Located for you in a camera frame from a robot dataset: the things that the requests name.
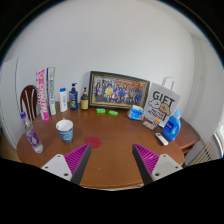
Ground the tall pink printed box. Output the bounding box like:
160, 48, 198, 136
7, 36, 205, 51
35, 68, 50, 122

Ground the dark wooden chair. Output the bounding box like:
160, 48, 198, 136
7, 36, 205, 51
19, 84, 41, 123

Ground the dark blue pump bottle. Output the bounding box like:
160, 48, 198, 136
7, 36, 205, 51
68, 82, 79, 111

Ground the blue detergent bottle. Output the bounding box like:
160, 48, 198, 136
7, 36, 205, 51
161, 109, 183, 142

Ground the framed group photo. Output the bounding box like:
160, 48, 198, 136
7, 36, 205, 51
88, 70, 151, 111

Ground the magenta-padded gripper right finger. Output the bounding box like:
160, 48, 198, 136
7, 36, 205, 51
132, 143, 184, 185

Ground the blue patterned paper cup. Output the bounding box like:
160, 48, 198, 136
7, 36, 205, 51
55, 119, 74, 144

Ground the white remote control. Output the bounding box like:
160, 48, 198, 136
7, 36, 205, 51
155, 132, 170, 146

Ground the white wall radiator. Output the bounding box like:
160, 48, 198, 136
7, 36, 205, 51
188, 141, 218, 167

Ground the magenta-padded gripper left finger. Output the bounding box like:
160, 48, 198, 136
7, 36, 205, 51
40, 143, 92, 185

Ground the white paper gift bag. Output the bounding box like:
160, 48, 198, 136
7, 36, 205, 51
143, 76, 181, 128

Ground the white blue-capped lotion bottle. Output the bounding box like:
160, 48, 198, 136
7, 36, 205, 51
59, 87, 69, 113

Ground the clear purple-capped water bottle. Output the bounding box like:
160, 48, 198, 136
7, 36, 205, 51
19, 111, 45, 155

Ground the amber glass pump bottle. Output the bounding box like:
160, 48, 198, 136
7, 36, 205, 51
80, 87, 90, 111

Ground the tall white green box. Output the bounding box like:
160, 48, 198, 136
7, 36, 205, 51
46, 66, 58, 116

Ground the small brown snack packet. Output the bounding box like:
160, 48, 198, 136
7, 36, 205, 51
142, 120, 157, 131

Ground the flat round red coaster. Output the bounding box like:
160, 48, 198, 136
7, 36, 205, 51
84, 136, 102, 150

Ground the blue white tissue pack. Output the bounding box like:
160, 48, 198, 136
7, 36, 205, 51
126, 104, 145, 122

